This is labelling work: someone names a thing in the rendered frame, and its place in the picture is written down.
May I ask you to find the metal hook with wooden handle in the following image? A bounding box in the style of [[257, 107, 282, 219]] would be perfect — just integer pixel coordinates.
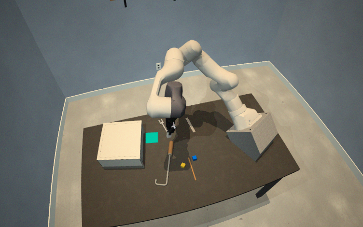
[[155, 141, 173, 186]]

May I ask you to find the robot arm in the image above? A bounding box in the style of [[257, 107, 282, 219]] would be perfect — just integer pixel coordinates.
[[146, 40, 262, 131]]

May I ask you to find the teal flat square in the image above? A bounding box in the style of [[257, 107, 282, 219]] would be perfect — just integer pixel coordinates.
[[146, 132, 158, 143]]

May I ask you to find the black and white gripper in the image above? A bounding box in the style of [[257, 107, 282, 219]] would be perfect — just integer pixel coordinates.
[[166, 118, 177, 138]]

